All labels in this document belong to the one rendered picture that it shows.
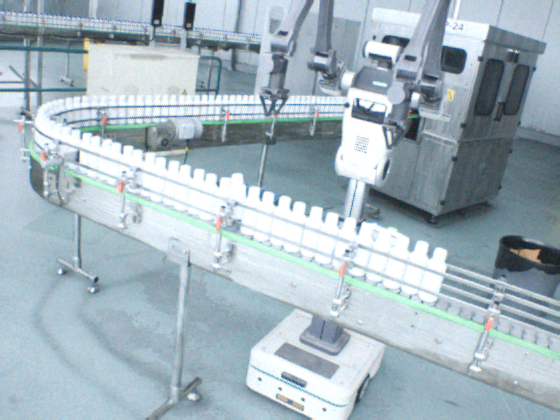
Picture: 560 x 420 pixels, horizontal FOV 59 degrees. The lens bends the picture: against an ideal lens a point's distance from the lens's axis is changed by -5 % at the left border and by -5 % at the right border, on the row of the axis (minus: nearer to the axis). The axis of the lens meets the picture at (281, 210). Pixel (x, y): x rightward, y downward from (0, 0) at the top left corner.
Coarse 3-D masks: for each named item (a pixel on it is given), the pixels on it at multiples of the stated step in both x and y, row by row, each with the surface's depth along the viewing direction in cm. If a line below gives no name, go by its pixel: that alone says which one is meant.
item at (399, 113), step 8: (392, 104) 162; (400, 104) 159; (408, 104) 160; (392, 112) 162; (400, 112) 160; (408, 112) 161; (384, 120) 161; (392, 120) 159; (400, 120) 160; (408, 120) 163
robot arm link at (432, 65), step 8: (448, 0) 174; (448, 8) 177; (440, 16) 177; (440, 24) 178; (432, 32) 181; (440, 32) 179; (432, 40) 182; (440, 40) 181; (432, 48) 183; (440, 48) 183; (432, 56) 184; (424, 64) 187; (432, 64) 185; (440, 64) 188; (424, 72) 188; (432, 72) 187; (440, 72) 187; (440, 80) 187; (416, 88) 191; (440, 88) 188; (440, 96) 193
